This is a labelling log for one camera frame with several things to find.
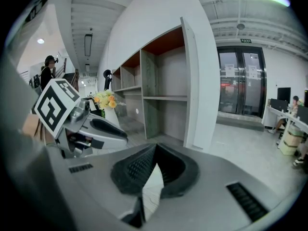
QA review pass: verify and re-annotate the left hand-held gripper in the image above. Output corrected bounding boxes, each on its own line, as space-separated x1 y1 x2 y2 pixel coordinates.
33 78 129 159

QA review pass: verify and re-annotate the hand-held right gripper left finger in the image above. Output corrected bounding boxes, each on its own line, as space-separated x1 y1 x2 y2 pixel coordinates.
44 142 159 231

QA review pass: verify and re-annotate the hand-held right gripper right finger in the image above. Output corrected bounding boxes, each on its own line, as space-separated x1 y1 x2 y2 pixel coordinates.
144 142 289 231

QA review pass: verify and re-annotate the grey wooden desk shelf unit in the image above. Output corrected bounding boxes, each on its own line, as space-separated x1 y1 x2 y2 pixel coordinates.
111 16 201 152

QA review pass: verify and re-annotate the long white office desk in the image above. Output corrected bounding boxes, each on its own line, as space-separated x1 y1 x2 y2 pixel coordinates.
261 104 308 150

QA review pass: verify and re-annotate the white vase with yellow flowers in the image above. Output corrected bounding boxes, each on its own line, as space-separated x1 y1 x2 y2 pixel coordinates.
92 89 121 128

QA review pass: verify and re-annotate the wooden staircase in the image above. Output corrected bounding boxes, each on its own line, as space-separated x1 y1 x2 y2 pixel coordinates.
54 57 80 91

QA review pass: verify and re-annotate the grey door mat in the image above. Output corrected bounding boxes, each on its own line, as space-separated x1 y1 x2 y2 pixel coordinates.
215 116 266 132

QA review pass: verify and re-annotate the long black ceiling lamp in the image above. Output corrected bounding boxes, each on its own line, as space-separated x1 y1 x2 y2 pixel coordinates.
84 33 93 57

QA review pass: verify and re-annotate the stack of pale yellow boxes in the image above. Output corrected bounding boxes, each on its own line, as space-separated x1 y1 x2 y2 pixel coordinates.
278 126 306 156

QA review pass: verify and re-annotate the black glass double door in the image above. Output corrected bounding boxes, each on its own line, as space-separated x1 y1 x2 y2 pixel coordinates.
216 45 267 119

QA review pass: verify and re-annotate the black computer monitor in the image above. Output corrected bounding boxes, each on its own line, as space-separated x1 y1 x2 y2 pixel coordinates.
276 87 292 106

